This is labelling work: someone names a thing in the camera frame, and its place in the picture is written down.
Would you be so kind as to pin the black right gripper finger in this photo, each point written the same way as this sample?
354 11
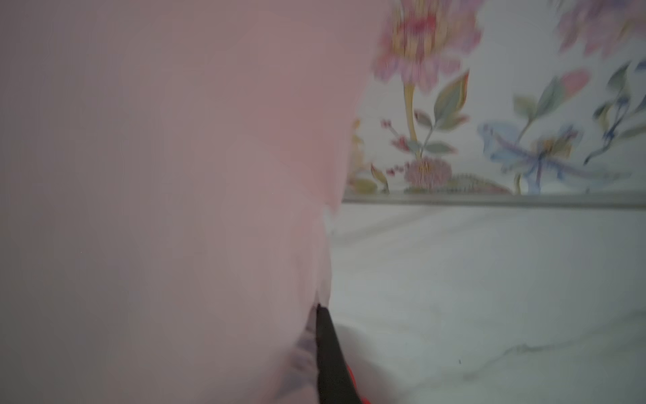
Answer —
334 384

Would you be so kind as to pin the pink plastic bag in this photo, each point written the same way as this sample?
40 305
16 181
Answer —
168 173

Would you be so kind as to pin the red flower-shaped plate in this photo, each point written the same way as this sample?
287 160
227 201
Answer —
363 399

